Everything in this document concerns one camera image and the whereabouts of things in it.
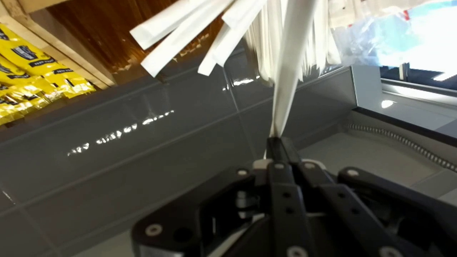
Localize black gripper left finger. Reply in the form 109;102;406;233
133;137;306;257

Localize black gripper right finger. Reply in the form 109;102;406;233
277;137;457;257

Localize white paper straw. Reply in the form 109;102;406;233
268;0;320;140
129;0;213;52
197;0;268;77
140;0;234;77

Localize tiered wooden organizer shelf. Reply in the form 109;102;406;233
0;0;230;90

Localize clear plastic cutlery bags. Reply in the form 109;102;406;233
330;0;416;69

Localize bunch of white wrapped straws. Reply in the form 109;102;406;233
247;0;341;97

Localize yellow condiment packets pile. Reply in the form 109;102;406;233
0;26;97;127

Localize coiled grey cable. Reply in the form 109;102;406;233
348;122;457;174

